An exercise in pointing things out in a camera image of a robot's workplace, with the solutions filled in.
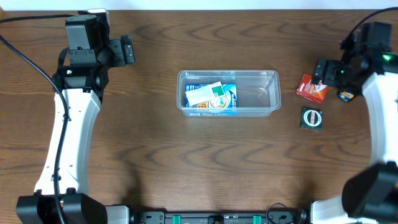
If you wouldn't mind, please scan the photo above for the blue fever medicine box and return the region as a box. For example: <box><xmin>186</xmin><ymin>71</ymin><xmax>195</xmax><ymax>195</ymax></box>
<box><xmin>185</xmin><ymin>82</ymin><xmax>238</xmax><ymax>113</ymax></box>

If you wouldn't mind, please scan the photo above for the red medicine box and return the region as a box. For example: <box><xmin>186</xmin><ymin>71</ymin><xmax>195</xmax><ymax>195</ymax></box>
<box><xmin>295</xmin><ymin>73</ymin><xmax>328</xmax><ymax>104</ymax></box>

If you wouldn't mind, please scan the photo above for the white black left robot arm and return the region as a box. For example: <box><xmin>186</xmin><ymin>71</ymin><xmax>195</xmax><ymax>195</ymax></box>
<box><xmin>16</xmin><ymin>9</ymin><xmax>135</xmax><ymax>223</ymax></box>

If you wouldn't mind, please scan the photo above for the dark bottle white cap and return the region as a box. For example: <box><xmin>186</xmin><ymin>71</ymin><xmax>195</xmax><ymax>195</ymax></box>
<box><xmin>337</xmin><ymin>91</ymin><xmax>356</xmax><ymax>103</ymax></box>

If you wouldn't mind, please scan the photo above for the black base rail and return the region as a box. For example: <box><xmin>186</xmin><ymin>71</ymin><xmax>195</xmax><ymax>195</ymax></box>
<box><xmin>129</xmin><ymin>208</ymin><xmax>310</xmax><ymax>224</ymax></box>

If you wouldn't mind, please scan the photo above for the white green Panadol box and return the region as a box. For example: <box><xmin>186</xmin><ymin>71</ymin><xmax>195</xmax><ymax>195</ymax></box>
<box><xmin>185</xmin><ymin>82</ymin><xmax>225</xmax><ymax>106</ymax></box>

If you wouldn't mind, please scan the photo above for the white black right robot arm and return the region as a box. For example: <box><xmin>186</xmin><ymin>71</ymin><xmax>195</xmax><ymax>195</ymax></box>
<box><xmin>309</xmin><ymin>22</ymin><xmax>397</xmax><ymax>223</ymax></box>

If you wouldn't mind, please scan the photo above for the clear plastic container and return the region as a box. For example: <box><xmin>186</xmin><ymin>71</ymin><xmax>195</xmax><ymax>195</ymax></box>
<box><xmin>177</xmin><ymin>70</ymin><xmax>282</xmax><ymax>117</ymax></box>

